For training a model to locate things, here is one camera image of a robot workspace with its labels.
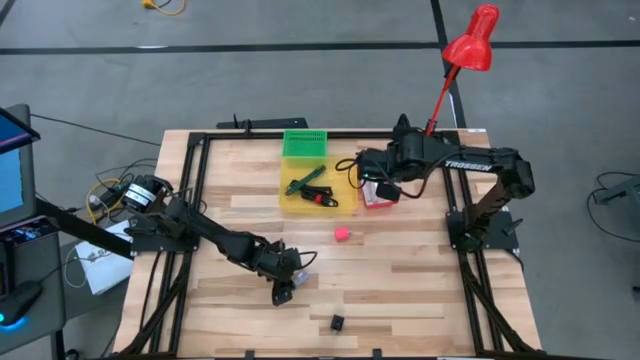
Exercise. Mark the red plastic bin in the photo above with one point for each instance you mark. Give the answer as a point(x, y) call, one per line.
point(385, 205)

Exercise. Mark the computer monitor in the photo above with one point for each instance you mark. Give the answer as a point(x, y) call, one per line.
point(10, 185)

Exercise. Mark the red desk lamp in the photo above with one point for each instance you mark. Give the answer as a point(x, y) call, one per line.
point(470, 47)

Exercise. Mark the green plastic bin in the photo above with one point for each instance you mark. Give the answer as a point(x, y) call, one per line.
point(305, 142)

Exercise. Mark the yellow plastic bin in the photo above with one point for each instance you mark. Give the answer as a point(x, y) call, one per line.
point(300, 170)

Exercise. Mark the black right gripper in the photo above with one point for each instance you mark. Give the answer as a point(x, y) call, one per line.
point(380, 162)

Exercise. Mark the black diagonal support beam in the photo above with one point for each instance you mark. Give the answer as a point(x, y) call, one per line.
point(85, 230)

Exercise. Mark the grey side table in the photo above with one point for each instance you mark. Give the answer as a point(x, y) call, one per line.
point(45, 270)

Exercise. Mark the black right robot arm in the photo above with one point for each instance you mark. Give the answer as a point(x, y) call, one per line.
point(470, 162)

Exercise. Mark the black metal table frame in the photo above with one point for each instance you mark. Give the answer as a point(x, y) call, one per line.
point(320, 135)

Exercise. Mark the small pink cube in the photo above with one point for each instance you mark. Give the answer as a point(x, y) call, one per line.
point(342, 234)

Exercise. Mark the black computer mouse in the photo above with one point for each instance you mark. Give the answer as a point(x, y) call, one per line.
point(20, 302)

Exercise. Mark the black USB wall charger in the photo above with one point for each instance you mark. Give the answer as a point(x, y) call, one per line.
point(337, 322)

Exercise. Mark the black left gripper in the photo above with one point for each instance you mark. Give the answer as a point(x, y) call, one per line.
point(280, 265)

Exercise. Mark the black flat bar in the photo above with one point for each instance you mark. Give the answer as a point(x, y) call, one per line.
point(280, 123)

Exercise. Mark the grey floor device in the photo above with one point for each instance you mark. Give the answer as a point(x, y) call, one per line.
point(627, 192)

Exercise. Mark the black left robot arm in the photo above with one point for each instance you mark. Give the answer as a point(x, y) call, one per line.
point(220, 237)

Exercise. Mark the white paper sheet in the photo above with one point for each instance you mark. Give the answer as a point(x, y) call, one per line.
point(107, 275)

